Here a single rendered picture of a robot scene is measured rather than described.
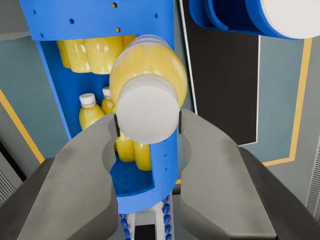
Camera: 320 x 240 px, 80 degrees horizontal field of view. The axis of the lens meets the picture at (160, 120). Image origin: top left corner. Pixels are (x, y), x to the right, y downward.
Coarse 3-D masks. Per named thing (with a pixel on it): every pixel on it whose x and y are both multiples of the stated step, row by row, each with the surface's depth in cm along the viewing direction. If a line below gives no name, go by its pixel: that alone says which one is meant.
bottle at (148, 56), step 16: (128, 48) 16; (144, 48) 15; (160, 48) 15; (128, 64) 14; (144, 64) 13; (160, 64) 14; (176, 64) 15; (112, 80) 15; (128, 80) 13; (160, 80) 13; (176, 80) 14; (112, 96) 15; (176, 96) 13
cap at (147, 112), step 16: (144, 80) 12; (128, 96) 11; (144, 96) 11; (160, 96) 11; (128, 112) 11; (144, 112) 11; (160, 112) 11; (176, 112) 11; (128, 128) 12; (144, 128) 12; (160, 128) 12; (176, 128) 12
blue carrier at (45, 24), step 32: (32, 0) 28; (64, 0) 27; (96, 0) 27; (128, 0) 28; (160, 0) 32; (32, 32) 32; (64, 32) 29; (96, 32) 29; (128, 32) 30; (160, 32) 34; (64, 96) 48; (96, 96) 59; (160, 160) 44; (128, 192) 52; (160, 192) 49
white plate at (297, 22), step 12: (264, 0) 45; (276, 0) 45; (288, 0) 46; (300, 0) 46; (312, 0) 46; (264, 12) 47; (276, 12) 47; (288, 12) 47; (300, 12) 47; (312, 12) 47; (276, 24) 48; (288, 24) 48; (300, 24) 48; (312, 24) 48; (288, 36) 50; (300, 36) 49; (312, 36) 50
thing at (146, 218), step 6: (138, 216) 91; (144, 216) 91; (150, 216) 91; (138, 222) 89; (144, 222) 88; (150, 222) 88; (156, 222) 90; (138, 228) 85; (144, 228) 84; (150, 228) 84; (156, 228) 86; (138, 234) 82; (144, 234) 82; (150, 234) 82; (156, 234) 83
